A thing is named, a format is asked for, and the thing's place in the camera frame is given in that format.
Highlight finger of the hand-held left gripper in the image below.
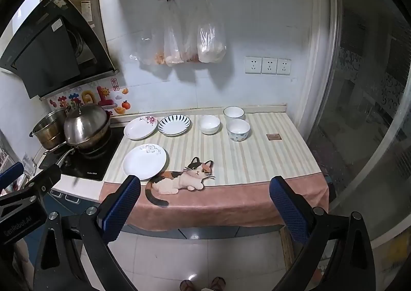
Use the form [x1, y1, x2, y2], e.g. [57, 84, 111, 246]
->
[0, 162, 25, 189]
[0, 164, 61, 214]

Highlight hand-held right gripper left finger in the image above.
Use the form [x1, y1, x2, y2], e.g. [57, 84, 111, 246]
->
[34, 175, 142, 291]

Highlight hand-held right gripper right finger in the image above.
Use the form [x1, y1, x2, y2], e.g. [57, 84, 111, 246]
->
[269, 176, 376, 291]

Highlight blue rim white bowl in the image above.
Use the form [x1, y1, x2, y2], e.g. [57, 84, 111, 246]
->
[223, 106, 245, 123]

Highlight black induction cooktop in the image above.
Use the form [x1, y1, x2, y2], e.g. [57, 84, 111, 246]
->
[38, 126, 125, 182]

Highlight stainless steel stockpot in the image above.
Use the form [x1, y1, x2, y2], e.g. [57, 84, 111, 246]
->
[30, 108, 70, 150]

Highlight large floral white plate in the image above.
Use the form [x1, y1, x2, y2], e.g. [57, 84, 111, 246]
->
[123, 144, 168, 181]

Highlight striped cat print tablecloth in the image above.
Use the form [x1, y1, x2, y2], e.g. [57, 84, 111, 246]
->
[98, 111, 330, 232]

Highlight stainless steel wok lid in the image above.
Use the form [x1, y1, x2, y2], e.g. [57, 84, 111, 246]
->
[63, 103, 109, 144]

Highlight small floral white plate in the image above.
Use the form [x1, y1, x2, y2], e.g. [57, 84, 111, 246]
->
[124, 115, 159, 141]

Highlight blue patterned white bowl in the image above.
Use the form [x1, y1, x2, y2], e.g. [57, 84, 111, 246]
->
[226, 119, 250, 143]

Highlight blue striped white plate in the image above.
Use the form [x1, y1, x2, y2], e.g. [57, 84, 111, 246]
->
[157, 114, 191, 136]

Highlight person's right foot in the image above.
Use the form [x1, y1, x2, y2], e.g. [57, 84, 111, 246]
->
[210, 276, 227, 291]

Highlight plain white bowl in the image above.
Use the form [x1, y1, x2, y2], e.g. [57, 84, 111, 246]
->
[197, 115, 221, 135]

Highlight black range hood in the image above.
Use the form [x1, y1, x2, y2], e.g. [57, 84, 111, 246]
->
[0, 0, 119, 100]

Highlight glass sliding door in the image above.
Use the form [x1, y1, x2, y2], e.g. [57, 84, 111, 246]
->
[307, 0, 411, 244]

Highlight clear plastic bag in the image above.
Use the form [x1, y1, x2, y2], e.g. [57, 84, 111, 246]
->
[137, 28, 168, 66]
[183, 36, 200, 63]
[163, 0, 185, 67]
[196, 0, 227, 64]

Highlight colourful wall stickers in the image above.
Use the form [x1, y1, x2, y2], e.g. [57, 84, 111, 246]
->
[48, 77, 131, 116]

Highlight white wall socket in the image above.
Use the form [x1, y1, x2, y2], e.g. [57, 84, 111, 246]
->
[261, 57, 278, 75]
[245, 56, 263, 74]
[276, 58, 292, 75]

